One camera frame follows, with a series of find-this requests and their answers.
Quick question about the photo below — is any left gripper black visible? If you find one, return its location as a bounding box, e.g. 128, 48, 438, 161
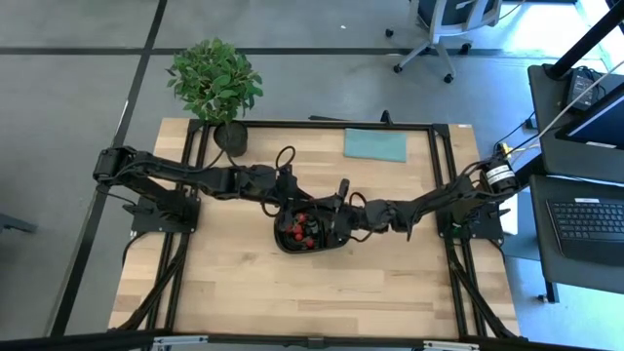
262, 165, 321, 235

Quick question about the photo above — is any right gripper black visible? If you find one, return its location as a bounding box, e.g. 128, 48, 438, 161
319, 199, 394, 245

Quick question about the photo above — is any black two-compartment food container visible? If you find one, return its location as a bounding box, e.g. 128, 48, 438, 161
272, 207, 353, 254

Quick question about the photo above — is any green folded cloth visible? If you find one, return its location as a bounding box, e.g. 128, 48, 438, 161
343, 128, 409, 164

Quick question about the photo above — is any green plant in black pot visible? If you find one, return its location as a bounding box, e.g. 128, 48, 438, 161
166, 37, 264, 158

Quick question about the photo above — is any white paper sheet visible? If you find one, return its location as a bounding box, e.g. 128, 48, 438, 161
496, 207, 519, 236

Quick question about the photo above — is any black rig beam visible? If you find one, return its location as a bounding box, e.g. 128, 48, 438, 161
544, 0, 624, 82
0, 329, 624, 351
514, 154, 547, 189

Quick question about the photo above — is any black desk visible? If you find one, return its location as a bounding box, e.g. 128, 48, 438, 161
527, 62, 624, 184
528, 174, 624, 303

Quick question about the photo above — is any white office chair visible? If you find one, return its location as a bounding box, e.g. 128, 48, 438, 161
384, 0, 503, 84

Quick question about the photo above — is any black laptop keyboard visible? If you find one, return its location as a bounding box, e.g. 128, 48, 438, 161
545, 197, 624, 267

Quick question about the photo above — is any black power adapter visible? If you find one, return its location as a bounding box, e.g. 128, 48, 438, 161
566, 66, 606, 112

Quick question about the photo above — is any black computer monitor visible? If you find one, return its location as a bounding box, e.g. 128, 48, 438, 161
555, 82, 624, 150

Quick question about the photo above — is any black aluminium table frame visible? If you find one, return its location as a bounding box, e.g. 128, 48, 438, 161
109, 119, 526, 342

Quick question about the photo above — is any silver bracket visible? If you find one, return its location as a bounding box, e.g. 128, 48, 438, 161
150, 334, 209, 348
421, 340, 482, 351

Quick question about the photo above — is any white cable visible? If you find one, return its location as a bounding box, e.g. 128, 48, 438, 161
533, 58, 624, 142

